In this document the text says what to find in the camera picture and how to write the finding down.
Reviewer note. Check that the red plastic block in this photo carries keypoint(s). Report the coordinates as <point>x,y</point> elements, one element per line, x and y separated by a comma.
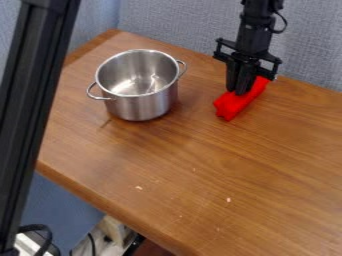
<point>229,104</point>

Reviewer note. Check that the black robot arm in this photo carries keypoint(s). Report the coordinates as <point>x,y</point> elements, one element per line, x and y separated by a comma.
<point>261,9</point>

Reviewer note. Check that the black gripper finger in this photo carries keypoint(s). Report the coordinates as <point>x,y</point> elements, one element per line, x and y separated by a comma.
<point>232,71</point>
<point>247,72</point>

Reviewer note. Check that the white clutter under table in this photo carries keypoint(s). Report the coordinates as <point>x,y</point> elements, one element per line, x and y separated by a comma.
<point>109,239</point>

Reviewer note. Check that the stainless steel pot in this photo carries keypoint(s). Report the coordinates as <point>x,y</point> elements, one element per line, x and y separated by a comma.
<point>136,84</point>

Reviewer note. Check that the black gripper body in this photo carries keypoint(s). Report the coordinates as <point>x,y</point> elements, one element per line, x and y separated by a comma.
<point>249,47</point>

